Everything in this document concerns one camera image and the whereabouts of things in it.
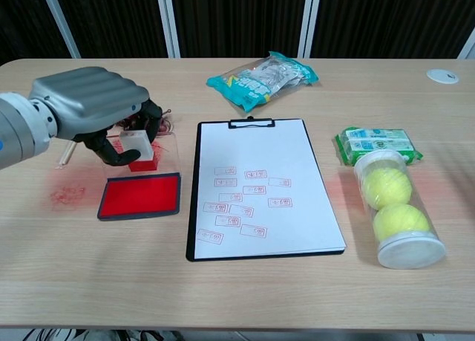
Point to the aluminium partition post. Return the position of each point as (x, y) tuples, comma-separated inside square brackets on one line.
[(61, 21), (310, 21), (168, 21), (468, 47)]

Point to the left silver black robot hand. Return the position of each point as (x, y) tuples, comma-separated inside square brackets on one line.
[(89, 96)]

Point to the dark red grape bunch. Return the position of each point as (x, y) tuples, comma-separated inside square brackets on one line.
[(164, 128)]

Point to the red ink pad clear lid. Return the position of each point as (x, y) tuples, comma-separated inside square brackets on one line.
[(139, 196)]

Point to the white stamped paper sheet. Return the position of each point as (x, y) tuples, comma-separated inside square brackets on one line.
[(259, 151)]

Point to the black clipboard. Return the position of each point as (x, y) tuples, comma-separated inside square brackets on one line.
[(190, 207)]

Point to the teal snack bag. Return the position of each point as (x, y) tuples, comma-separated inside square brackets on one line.
[(256, 81)]

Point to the red and clear stamp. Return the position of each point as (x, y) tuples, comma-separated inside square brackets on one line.
[(135, 142)]

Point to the green tissue pack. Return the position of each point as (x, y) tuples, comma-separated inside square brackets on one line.
[(378, 144)]

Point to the clear plastic ball tube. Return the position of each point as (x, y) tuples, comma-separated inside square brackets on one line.
[(412, 252)]

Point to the yellow tennis ball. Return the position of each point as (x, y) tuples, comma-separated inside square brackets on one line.
[(387, 188), (401, 222)]

